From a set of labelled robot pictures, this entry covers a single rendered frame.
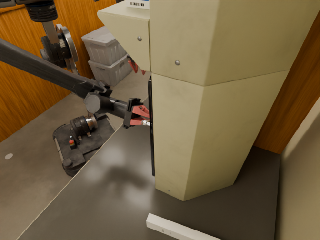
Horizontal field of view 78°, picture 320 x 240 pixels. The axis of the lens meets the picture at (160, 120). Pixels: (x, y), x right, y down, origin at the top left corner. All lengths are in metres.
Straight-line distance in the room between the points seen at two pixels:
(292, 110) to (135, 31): 0.62
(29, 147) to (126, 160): 1.75
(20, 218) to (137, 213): 1.42
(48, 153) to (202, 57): 2.10
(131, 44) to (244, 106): 0.28
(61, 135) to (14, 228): 0.78
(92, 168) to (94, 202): 0.14
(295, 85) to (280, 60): 0.33
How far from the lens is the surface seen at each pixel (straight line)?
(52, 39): 1.29
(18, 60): 0.69
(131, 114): 0.64
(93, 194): 0.79
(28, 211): 2.03
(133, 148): 0.87
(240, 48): 0.38
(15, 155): 2.48
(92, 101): 0.65
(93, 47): 2.85
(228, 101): 0.44
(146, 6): 0.43
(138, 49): 0.40
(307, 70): 0.76
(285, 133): 0.90
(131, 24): 0.40
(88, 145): 1.87
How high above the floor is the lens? 1.61
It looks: 43 degrees down
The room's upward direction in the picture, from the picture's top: straight up
